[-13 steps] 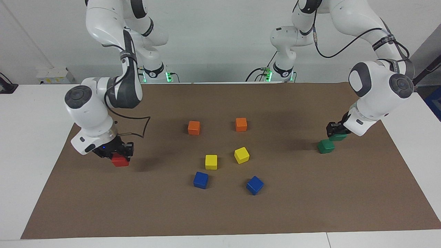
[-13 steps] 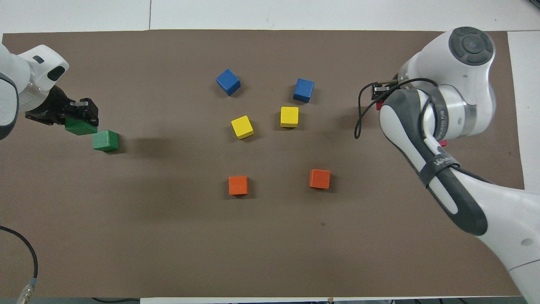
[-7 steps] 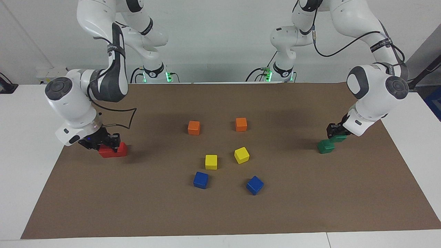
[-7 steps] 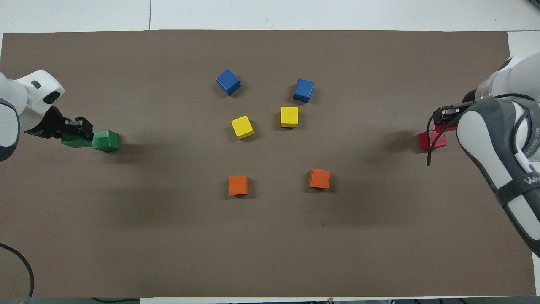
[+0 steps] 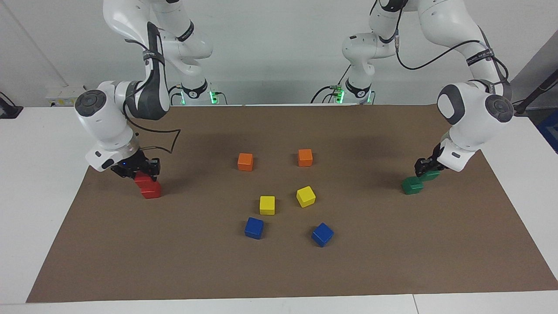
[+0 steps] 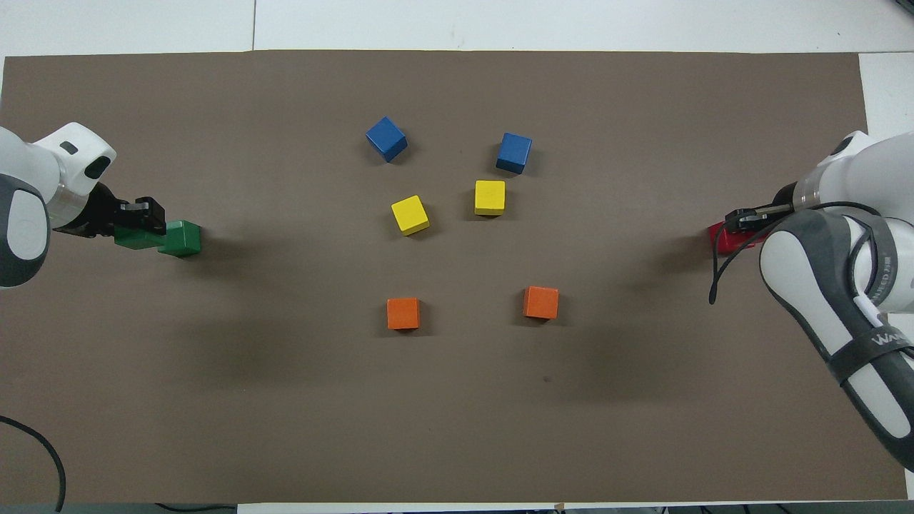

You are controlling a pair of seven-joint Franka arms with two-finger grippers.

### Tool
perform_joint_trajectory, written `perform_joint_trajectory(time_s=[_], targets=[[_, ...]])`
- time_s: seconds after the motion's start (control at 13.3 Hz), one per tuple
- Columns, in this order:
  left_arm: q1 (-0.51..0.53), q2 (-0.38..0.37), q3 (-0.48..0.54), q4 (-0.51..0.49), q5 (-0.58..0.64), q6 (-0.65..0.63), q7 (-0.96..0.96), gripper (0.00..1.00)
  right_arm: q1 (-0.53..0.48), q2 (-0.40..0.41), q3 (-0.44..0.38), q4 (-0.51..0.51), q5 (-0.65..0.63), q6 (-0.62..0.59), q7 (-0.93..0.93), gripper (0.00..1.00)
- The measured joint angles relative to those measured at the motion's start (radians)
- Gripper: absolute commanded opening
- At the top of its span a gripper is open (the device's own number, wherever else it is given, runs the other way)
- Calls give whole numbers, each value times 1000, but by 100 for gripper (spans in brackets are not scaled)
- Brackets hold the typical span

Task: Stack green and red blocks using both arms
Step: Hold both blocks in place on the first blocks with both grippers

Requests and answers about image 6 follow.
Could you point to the orange wooden block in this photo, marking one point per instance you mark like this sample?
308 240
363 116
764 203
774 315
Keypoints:
403 313
540 302

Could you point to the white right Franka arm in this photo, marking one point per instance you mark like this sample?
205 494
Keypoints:
821 285

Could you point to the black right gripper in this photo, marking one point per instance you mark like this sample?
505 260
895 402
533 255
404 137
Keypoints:
782 196

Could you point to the green wooden block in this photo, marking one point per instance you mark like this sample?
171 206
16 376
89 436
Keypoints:
186 239
136 239

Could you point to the brown table mat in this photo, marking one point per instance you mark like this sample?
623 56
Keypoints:
464 428

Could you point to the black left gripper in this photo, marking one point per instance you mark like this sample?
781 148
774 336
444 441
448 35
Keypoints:
96 210

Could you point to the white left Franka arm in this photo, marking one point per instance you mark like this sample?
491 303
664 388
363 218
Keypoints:
28 178

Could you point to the yellow wooden block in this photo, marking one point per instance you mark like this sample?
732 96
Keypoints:
490 197
410 214

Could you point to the blue wooden block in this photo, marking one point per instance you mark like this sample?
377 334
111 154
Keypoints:
514 152
386 138

